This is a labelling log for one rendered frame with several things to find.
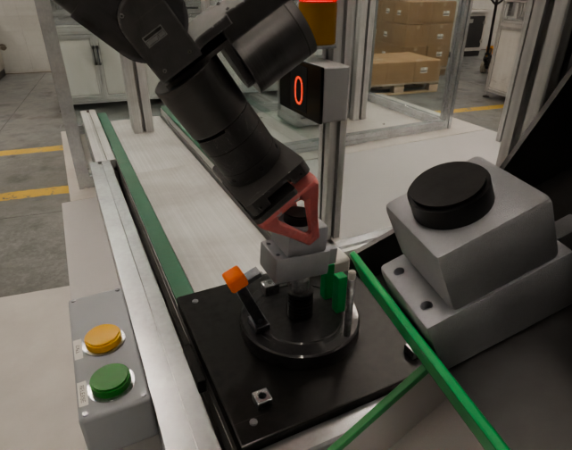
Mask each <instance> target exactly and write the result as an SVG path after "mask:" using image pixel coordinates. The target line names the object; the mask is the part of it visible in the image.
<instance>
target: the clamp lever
mask: <svg viewBox="0 0 572 450"><path fill-rule="evenodd" d="M261 277H262V275H261V272H260V271H259V270H258V268H257V267H256V266H255V267H254V268H252V269H250V270H249V271H248V272H246V273H243V272H242V271H241V269H240V268H239V267H238V266H237V265H236V266H234V267H232V268H231V269H229V270H227V271H225V272H224V273H223V274H222V278H223V279H224V280H225V282H226V283H227V285H228V287H229V289H230V290H231V292H232V293H237V294H238V296H239V298H240V299H241V301H242V303H243V304H244V306H245V308H246V310H247V311H248V312H249V314H250V315H251V317H252V319H253V321H254V323H255V324H256V325H258V324H259V323H262V322H263V321H264V320H265V318H264V316H263V315H262V313H261V310H260V309H259V307H258V305H257V304H256V303H255V301H254V299H253V297H252V295H251V293H250V292H249V290H248V288H247V286H248V285H250V284H251V283H253V282H254V281H255V280H257V279H259V278H261Z"/></svg>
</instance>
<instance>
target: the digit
mask: <svg viewBox="0 0 572 450"><path fill-rule="evenodd" d="M306 92H307V68H306V67H303V66H301V65H297V66H296V67H295V68H293V69H292V70H291V87H290V106H292V107H294V108H295V109H297V110H298V111H300V112H302V113H305V114H306Z"/></svg>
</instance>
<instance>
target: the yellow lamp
mask: <svg viewBox="0 0 572 450"><path fill-rule="evenodd" d="M298 8H299V10H300V11H301V13H302V14H303V16H304V18H305V20H306V21H307V22H308V24H309V26H310V28H311V31H312V33H313V36H314V37H315V40H316V44H317V46H327V45H333V44H334V43H335V42H336V16H337V2H303V1H301V2H299V3H298Z"/></svg>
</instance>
